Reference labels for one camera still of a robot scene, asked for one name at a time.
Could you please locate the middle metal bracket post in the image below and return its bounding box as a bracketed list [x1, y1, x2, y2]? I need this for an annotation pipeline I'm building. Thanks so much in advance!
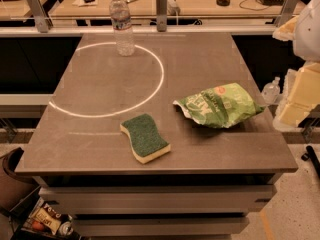
[156, 0, 167, 32]

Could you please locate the metal bracket post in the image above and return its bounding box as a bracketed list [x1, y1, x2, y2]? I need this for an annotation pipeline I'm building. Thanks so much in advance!
[275, 0, 299, 27]
[156, 0, 167, 32]
[26, 0, 52, 33]

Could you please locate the metal spoon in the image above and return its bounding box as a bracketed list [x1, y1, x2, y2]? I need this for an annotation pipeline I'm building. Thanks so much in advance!
[126, 0, 139, 4]

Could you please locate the box of snack packets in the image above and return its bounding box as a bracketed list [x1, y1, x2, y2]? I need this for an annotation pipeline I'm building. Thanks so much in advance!
[23, 198, 73, 237]

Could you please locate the black chair leg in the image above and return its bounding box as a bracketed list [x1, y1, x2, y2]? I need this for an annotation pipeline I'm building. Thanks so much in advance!
[301, 145, 320, 179]

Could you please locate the green jalapeno chip bag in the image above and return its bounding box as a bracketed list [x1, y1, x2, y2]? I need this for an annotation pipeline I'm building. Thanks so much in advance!
[173, 83, 265, 129]

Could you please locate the right metal bracket post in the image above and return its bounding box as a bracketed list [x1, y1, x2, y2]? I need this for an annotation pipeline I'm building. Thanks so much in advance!
[275, 0, 299, 27]

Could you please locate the brown bin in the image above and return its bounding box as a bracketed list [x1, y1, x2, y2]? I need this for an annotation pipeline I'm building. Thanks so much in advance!
[0, 147, 37, 214]

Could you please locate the clear sanitizer pump bottle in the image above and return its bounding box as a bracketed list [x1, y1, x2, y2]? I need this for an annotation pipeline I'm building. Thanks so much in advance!
[261, 77, 280, 104]

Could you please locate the upper metal drawer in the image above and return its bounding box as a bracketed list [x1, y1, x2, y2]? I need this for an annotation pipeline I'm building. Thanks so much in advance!
[40, 185, 276, 215]

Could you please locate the lower metal drawer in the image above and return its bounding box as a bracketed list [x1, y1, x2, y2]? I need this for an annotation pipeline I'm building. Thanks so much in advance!
[73, 217, 249, 237]

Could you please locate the white power strip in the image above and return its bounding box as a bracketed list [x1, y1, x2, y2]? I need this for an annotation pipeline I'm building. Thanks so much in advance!
[167, 0, 180, 16]

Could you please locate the left metal bracket post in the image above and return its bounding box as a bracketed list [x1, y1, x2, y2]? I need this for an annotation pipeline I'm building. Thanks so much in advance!
[26, 0, 52, 33]

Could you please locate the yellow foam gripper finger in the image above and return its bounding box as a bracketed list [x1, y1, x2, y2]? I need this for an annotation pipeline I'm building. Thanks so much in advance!
[272, 16, 298, 41]
[277, 63, 320, 127]

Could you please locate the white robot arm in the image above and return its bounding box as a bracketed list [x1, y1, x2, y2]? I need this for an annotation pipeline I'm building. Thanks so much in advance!
[273, 0, 320, 130]

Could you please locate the metal drawer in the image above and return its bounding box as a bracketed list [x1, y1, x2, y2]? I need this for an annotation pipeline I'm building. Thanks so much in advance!
[40, 185, 276, 215]
[73, 217, 249, 237]

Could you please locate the green and yellow sponge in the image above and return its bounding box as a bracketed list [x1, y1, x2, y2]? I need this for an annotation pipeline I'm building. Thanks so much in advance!
[120, 114, 171, 164]

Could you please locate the clear plastic water bottle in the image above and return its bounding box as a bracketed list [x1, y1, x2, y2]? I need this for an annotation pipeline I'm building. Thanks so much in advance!
[109, 0, 135, 56]

